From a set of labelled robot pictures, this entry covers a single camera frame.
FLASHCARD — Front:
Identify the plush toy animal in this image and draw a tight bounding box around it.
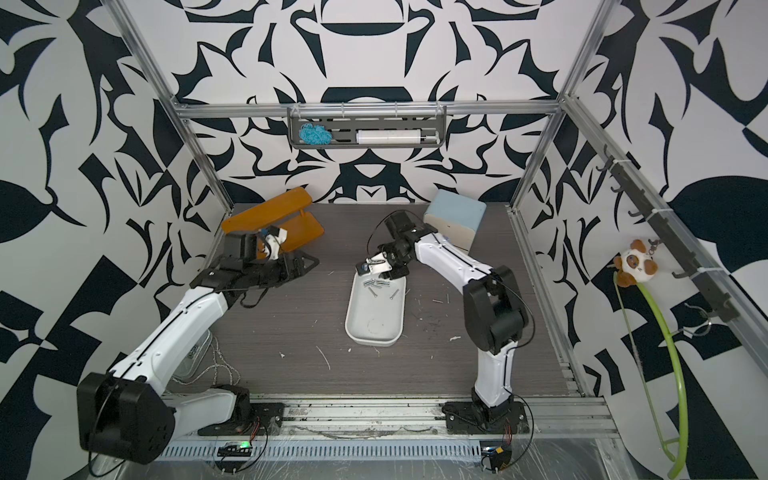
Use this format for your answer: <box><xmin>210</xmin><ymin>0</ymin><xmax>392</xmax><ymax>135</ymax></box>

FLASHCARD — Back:
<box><xmin>613</xmin><ymin>239</ymin><xmax>659</xmax><ymax>288</ymax></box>

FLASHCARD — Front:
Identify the teal scrunchie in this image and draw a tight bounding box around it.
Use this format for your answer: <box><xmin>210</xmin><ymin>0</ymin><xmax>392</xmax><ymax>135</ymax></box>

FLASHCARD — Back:
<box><xmin>299</xmin><ymin>123</ymin><xmax>333</xmax><ymax>146</ymax></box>

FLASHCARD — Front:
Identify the blue white drawer box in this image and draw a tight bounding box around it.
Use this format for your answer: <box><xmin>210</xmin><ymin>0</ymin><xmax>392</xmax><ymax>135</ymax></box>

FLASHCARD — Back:
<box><xmin>423</xmin><ymin>190</ymin><xmax>487</xmax><ymax>253</ymax></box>

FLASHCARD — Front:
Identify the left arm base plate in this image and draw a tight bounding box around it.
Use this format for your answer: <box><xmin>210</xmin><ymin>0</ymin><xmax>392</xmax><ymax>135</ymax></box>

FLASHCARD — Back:
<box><xmin>197</xmin><ymin>402</ymin><xmax>286</xmax><ymax>437</ymax></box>

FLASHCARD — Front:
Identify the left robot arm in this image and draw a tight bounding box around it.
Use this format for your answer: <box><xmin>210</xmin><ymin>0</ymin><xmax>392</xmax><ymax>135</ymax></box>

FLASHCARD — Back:
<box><xmin>76</xmin><ymin>227</ymin><xmax>320</xmax><ymax>465</ymax></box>

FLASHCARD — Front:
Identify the small controller board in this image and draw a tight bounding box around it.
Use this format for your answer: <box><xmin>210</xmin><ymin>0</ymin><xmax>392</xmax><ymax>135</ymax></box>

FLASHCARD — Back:
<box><xmin>216</xmin><ymin>441</ymin><xmax>253</xmax><ymax>458</ymax></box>

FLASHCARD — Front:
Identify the orange wooden shelf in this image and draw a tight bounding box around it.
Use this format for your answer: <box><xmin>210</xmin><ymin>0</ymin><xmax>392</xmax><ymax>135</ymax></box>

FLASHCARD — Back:
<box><xmin>221</xmin><ymin>187</ymin><xmax>324</xmax><ymax>262</ymax></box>

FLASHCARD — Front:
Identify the black hook rail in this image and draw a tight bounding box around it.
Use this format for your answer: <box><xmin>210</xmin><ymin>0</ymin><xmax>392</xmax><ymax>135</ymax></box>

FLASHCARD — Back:
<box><xmin>601</xmin><ymin>144</ymin><xmax>742</xmax><ymax>323</ymax></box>

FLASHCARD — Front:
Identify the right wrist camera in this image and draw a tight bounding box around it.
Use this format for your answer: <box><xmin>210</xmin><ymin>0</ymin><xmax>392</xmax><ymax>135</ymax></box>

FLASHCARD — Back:
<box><xmin>355</xmin><ymin>252</ymin><xmax>392</xmax><ymax>276</ymax></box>

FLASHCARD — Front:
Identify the grey wall rack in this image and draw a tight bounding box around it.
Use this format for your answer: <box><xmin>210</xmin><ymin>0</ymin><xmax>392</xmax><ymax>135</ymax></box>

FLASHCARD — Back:
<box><xmin>287</xmin><ymin>106</ymin><xmax>448</xmax><ymax>150</ymax></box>

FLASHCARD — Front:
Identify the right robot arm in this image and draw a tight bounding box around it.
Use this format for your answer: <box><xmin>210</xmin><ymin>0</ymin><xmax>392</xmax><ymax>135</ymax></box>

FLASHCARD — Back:
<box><xmin>355</xmin><ymin>209</ymin><xmax>533</xmax><ymax>422</ymax></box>

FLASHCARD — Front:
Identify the white roll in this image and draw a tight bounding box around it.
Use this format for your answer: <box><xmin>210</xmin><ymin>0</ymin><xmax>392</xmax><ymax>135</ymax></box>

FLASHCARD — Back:
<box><xmin>355</xmin><ymin>130</ymin><xmax>422</xmax><ymax>145</ymax></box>

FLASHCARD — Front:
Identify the black power adapter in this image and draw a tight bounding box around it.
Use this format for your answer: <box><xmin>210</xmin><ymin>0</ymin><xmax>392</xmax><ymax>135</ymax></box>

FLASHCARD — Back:
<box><xmin>480</xmin><ymin>444</ymin><xmax>512</xmax><ymax>473</ymax></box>

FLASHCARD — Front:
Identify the white perforated cable duct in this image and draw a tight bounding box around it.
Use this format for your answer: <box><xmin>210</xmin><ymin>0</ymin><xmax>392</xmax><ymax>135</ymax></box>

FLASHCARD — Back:
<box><xmin>158</xmin><ymin>439</ymin><xmax>482</xmax><ymax>462</ymax></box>

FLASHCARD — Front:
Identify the white plastic storage tray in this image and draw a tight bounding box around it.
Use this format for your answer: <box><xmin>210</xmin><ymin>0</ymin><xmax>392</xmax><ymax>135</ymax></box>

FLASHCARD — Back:
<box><xmin>345</xmin><ymin>274</ymin><xmax>407</xmax><ymax>348</ymax></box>

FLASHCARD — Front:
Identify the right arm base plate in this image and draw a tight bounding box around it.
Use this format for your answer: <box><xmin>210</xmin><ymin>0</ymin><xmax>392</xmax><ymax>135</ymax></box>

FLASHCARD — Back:
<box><xmin>441</xmin><ymin>401</ymin><xmax>531</xmax><ymax>435</ymax></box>

